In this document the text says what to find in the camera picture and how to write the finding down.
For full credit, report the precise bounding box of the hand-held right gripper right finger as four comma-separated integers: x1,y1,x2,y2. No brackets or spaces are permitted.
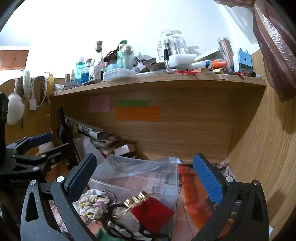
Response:
192,153,270,241

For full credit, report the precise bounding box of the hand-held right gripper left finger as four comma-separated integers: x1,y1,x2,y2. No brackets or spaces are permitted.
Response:
20,153,97,241

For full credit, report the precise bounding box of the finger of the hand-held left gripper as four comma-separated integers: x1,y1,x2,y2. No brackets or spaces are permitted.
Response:
6,133,53,154
13,142,77,177

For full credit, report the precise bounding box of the orange printed magazine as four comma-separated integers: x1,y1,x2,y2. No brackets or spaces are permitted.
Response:
178,163,241,240

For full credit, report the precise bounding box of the floral scrunchie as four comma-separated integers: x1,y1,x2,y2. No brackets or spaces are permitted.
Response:
78,189,110,220

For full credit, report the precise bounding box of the white fluffy puff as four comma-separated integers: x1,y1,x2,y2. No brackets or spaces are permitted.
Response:
6,93,25,126

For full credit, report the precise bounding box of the stack of books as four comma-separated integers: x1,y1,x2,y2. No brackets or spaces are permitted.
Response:
92,137,137,159

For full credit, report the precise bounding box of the rolled newspaper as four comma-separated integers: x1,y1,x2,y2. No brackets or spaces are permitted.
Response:
64,115,116,142

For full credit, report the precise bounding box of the brown patterned headband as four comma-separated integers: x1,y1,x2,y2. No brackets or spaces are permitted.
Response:
37,76,47,107

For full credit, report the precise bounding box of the yellow cloth strip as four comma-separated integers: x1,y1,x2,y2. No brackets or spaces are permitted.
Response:
46,75,56,98

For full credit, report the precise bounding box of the clear plastic bag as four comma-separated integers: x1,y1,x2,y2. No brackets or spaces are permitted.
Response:
88,154,184,241

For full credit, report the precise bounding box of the gold ribbon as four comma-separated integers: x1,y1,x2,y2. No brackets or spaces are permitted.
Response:
123,191,154,206

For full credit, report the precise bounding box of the pink sticky note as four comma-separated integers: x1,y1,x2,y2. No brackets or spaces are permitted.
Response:
89,94,112,113

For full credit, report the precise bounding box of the white cloth pouch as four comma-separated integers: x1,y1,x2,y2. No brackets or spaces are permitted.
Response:
106,206,142,240

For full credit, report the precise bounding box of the red velvet pouch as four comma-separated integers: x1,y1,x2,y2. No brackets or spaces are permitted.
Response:
131,197,175,232

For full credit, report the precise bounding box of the green cloth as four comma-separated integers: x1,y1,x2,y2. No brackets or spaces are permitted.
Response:
94,228,121,241

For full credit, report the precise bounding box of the blue liquid bottle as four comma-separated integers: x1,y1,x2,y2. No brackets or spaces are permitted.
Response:
76,62,86,85

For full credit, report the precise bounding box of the glass bottle with blue beads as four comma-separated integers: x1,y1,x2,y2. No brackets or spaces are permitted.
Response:
81,58,93,84

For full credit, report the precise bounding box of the orange sticky note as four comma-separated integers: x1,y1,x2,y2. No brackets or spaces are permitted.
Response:
115,106,161,122

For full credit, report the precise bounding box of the white printed mug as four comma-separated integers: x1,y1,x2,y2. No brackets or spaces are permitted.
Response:
89,65,103,82

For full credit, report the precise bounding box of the green sticky note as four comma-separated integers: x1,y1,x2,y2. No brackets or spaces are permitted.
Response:
116,100,149,107

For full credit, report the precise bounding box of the clear flat plastic box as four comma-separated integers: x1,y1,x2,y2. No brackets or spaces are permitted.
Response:
103,68,139,82

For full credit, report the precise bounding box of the wooden shelf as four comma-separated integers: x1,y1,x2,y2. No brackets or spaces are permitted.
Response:
50,70,268,98

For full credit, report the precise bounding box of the corked glass bottle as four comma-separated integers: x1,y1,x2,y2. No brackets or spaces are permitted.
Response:
95,40,104,67

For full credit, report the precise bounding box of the green pump bottle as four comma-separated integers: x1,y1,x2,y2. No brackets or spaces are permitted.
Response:
116,39,128,68

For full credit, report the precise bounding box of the white bottle with orange cap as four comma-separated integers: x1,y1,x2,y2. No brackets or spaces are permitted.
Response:
197,60,228,70

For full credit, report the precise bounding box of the glass bottle with silver cap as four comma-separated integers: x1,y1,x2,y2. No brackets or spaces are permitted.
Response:
122,44,135,70

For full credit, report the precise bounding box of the white rectangular box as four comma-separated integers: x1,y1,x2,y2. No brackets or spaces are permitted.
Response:
168,53,197,69

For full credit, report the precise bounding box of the blue and white box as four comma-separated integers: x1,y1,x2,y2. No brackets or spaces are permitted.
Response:
233,48,253,74

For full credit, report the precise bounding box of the small black-capped glass bottle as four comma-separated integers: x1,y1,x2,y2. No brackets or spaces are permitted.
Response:
163,49,171,74

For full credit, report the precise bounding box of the clear jar with brown contents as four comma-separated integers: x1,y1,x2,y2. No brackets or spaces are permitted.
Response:
217,36,234,68

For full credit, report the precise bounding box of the clear plastic blister pack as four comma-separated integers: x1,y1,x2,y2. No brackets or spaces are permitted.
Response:
158,29,188,57

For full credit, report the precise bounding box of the brown curtain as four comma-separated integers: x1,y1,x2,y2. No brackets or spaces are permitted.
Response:
213,0,296,103

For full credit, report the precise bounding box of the black beaded hair tie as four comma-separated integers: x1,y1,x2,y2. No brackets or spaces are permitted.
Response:
99,189,117,202

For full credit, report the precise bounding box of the black cord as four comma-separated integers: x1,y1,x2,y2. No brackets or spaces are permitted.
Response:
101,203,172,241

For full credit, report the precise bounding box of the wooden wall cabinet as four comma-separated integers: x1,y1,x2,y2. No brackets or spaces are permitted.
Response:
0,49,30,70

